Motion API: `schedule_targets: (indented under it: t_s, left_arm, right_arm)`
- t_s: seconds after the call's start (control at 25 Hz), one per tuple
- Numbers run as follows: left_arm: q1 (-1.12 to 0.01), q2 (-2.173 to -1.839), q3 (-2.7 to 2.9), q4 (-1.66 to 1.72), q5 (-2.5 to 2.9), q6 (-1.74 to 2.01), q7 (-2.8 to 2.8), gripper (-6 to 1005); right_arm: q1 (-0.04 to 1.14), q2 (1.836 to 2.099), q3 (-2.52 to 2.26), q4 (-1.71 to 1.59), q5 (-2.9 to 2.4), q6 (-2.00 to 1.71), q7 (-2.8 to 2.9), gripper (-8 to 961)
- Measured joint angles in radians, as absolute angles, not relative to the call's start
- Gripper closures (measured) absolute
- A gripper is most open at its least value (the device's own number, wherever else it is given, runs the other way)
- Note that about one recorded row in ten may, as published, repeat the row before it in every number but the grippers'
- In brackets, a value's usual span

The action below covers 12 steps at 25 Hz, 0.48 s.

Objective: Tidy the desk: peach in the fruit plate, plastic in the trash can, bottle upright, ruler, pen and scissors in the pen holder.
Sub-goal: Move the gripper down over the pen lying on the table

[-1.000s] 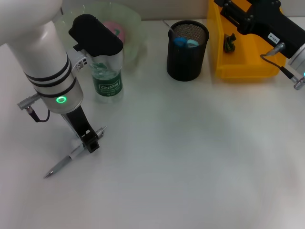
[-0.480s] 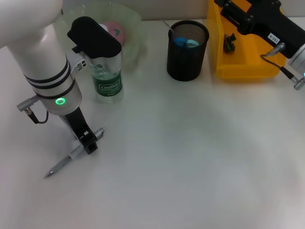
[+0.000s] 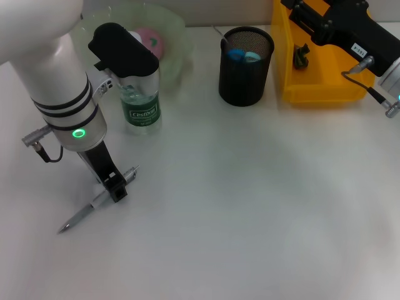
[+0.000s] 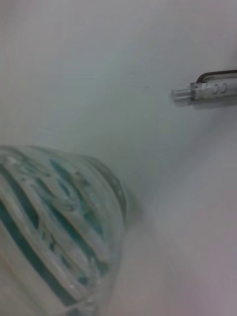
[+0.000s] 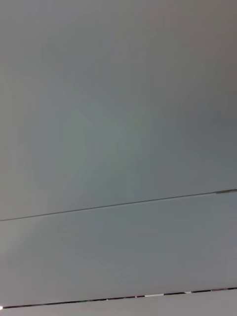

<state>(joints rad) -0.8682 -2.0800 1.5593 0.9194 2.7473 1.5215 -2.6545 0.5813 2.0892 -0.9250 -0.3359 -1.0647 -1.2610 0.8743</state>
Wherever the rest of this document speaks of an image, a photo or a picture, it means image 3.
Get black mesh pen cup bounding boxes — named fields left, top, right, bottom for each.
left=218, top=26, right=276, bottom=108

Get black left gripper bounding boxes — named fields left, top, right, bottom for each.
left=76, top=141, right=129, bottom=204

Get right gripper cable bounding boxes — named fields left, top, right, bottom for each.
left=341, top=55, right=400, bottom=119

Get blue turquoise scissors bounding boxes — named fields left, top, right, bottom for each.
left=227, top=48, right=262, bottom=64

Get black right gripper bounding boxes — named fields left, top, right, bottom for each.
left=280, top=0, right=400, bottom=78

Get green glass fruit plate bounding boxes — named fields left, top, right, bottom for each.
left=74, top=3, right=196, bottom=93

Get clear plastic ruler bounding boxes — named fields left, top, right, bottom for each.
left=212, top=24, right=233, bottom=53

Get yellow plastic storage bin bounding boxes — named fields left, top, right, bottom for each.
left=270, top=0, right=383, bottom=104

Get green plastic wrapper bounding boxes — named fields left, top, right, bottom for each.
left=292, top=43, right=311, bottom=70

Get silver white pen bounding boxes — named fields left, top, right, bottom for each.
left=56, top=165, right=141, bottom=236

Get clear water bottle green label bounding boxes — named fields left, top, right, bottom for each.
left=116, top=31, right=164, bottom=136

